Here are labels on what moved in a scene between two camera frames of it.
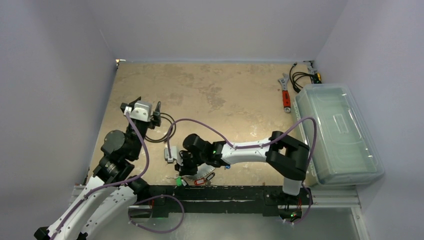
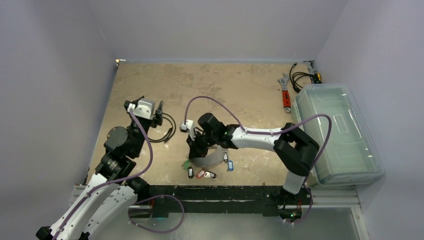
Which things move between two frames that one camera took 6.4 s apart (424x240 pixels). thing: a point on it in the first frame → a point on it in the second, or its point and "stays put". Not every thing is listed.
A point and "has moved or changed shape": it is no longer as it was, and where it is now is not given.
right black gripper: [185, 162] → [197, 142]
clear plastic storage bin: [347, 151] stays put
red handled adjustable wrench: [285, 93] stays put
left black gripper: [153, 123] stays put
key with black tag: [208, 181] has moved or changed shape
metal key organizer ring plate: [203, 169] has moved or changed shape
